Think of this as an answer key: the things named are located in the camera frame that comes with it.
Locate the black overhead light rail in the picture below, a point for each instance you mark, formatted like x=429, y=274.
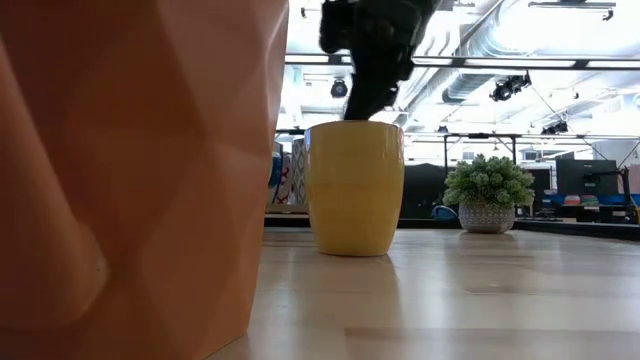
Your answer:
x=580, y=64

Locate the raised wooden shelf board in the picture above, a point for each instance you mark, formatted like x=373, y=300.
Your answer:
x=285, y=208

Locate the black background panel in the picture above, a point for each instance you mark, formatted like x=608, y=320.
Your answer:
x=425, y=192

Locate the orange faceted mug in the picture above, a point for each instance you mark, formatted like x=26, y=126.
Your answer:
x=125, y=175

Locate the grey diamond pattern mug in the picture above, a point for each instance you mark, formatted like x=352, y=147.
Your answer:
x=299, y=170

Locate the green potted plant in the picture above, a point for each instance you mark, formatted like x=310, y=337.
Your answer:
x=487, y=180

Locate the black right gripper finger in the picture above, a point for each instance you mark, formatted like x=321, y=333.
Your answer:
x=372, y=95

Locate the black background monitor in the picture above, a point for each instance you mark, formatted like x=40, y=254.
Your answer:
x=585, y=177

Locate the black ceiling spotlight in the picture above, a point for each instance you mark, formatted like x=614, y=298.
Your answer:
x=510, y=87
x=339, y=89
x=555, y=127

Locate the blue background bench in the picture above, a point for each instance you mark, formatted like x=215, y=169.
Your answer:
x=612, y=200

